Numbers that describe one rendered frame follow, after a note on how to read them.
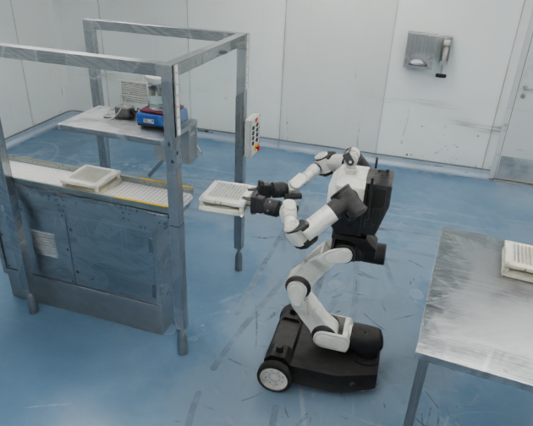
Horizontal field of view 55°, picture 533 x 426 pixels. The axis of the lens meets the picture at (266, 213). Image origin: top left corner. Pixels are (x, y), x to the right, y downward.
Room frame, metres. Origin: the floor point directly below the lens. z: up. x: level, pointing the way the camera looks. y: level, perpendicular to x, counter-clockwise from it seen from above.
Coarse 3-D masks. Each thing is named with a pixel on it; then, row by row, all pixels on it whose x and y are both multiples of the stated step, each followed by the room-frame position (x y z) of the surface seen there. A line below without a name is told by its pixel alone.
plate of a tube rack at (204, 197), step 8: (216, 184) 2.56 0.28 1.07; (248, 184) 2.58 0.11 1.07; (208, 192) 2.46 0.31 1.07; (248, 192) 2.48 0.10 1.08; (200, 200) 2.39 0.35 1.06; (208, 200) 2.38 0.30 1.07; (216, 200) 2.37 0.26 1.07; (224, 200) 2.37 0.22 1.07; (232, 200) 2.37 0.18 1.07; (240, 200) 2.38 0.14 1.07
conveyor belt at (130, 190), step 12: (12, 168) 2.94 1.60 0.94; (24, 168) 2.95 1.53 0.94; (36, 168) 2.96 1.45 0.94; (48, 168) 2.97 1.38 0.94; (36, 180) 2.79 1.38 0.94; (48, 180) 2.79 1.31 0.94; (108, 192) 2.67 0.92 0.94; (120, 192) 2.68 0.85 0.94; (132, 192) 2.68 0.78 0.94; (144, 192) 2.69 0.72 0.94; (156, 192) 2.70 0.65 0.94
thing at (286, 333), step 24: (288, 312) 2.56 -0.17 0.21; (288, 336) 2.36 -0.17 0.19; (360, 336) 2.23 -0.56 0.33; (264, 360) 2.19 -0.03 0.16; (288, 360) 2.17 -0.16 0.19; (312, 360) 2.20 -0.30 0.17; (336, 360) 2.21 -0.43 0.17; (360, 360) 2.19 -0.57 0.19; (312, 384) 2.12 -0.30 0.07; (336, 384) 2.09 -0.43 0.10; (360, 384) 2.10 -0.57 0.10
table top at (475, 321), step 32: (448, 256) 2.22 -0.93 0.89; (480, 256) 2.24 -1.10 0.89; (448, 288) 1.95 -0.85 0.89; (480, 288) 1.96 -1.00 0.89; (512, 288) 1.97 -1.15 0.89; (448, 320) 1.72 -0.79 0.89; (480, 320) 1.72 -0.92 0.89; (512, 320) 1.73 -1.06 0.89; (416, 352) 1.52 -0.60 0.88; (448, 352) 1.52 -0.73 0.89; (480, 352) 1.53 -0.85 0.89; (512, 352) 1.54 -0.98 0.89; (512, 384) 1.39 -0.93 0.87
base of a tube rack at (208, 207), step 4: (208, 204) 2.41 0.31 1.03; (200, 208) 2.39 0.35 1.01; (204, 208) 2.38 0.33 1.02; (208, 208) 2.38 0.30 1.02; (212, 208) 2.37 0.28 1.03; (216, 208) 2.37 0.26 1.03; (220, 208) 2.37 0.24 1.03; (224, 208) 2.37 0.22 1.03; (228, 208) 2.38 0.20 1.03; (232, 208) 2.38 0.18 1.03; (236, 208) 2.38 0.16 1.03; (244, 208) 2.38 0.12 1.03; (220, 212) 2.36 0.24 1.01; (224, 212) 2.36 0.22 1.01; (228, 212) 2.35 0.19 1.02; (232, 212) 2.35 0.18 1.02; (236, 212) 2.34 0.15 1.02; (240, 212) 2.34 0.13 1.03; (244, 212) 2.35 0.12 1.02
